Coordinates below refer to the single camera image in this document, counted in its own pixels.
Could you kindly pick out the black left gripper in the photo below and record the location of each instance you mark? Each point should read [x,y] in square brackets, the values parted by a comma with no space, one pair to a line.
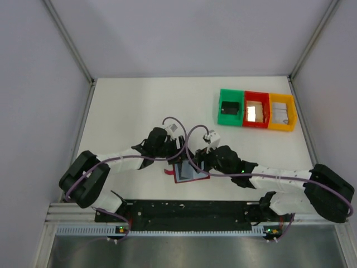
[176,149]

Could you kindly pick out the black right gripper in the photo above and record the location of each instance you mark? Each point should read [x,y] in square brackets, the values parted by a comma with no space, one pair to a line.
[202,157]

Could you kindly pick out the red leather card holder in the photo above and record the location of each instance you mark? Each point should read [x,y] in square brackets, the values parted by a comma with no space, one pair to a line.
[198,176]

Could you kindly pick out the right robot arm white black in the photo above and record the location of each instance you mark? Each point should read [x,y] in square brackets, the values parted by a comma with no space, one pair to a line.
[318,190]

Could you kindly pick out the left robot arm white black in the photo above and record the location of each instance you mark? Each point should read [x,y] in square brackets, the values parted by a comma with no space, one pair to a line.
[84,181]

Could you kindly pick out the gold card in red bin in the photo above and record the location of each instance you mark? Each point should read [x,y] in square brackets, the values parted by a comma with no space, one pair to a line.
[254,112]

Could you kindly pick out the white cards in yellow bin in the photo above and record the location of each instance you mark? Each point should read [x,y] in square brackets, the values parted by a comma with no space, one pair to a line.
[279,115]

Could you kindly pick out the green storage bin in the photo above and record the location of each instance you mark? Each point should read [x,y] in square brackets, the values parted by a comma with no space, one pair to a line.
[231,96]

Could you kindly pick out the red storage bin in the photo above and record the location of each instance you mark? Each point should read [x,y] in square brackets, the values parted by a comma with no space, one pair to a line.
[259,97]

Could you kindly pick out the yellow storage bin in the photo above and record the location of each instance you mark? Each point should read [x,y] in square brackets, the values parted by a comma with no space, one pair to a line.
[291,110]

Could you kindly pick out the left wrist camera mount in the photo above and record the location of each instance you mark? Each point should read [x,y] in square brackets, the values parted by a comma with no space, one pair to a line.
[171,129]

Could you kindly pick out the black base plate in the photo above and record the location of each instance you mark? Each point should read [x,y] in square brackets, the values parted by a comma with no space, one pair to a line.
[194,215]

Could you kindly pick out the front aluminium rail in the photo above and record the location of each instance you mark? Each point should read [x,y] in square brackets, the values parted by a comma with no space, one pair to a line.
[72,214]

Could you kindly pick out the white cable duct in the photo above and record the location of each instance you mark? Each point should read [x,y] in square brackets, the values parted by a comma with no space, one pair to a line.
[116,231]

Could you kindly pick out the aluminium frame rail right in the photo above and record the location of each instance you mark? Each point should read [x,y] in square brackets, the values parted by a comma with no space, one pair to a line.
[324,84]

